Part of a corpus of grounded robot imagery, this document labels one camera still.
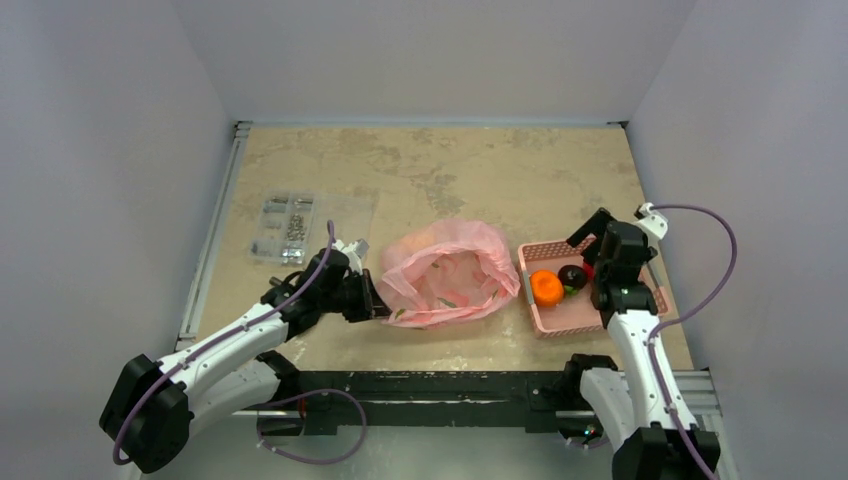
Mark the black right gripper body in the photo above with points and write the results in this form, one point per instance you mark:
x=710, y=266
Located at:
x=603, y=230

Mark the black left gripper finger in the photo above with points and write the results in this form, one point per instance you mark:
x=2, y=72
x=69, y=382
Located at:
x=361, y=310
x=368, y=290

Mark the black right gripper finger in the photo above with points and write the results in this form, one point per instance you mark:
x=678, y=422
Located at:
x=591, y=252
x=595, y=226

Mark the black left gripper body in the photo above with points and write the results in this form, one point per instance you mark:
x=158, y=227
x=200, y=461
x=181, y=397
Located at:
x=350, y=290

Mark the red fake fruit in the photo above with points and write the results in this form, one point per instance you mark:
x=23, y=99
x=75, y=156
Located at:
x=589, y=270

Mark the dark purple fake mangosteen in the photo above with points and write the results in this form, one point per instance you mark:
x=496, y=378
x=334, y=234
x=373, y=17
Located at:
x=573, y=279

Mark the orange fake fruit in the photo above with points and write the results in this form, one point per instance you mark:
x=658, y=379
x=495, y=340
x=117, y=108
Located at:
x=546, y=289

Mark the pink plastic bag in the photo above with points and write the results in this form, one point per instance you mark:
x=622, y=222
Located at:
x=452, y=271

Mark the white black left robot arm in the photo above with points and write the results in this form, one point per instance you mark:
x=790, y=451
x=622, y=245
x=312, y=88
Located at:
x=157, y=405

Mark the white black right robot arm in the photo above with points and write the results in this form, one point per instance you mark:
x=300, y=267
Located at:
x=652, y=431

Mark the pink perforated plastic basket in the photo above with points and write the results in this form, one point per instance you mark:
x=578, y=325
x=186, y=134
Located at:
x=574, y=314

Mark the clear plastic screw organizer box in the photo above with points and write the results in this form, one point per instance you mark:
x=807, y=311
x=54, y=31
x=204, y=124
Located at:
x=291, y=225

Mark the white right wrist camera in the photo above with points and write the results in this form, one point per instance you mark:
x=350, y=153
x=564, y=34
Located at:
x=651, y=221

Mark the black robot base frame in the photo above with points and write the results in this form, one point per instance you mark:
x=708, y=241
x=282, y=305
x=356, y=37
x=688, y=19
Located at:
x=320, y=402

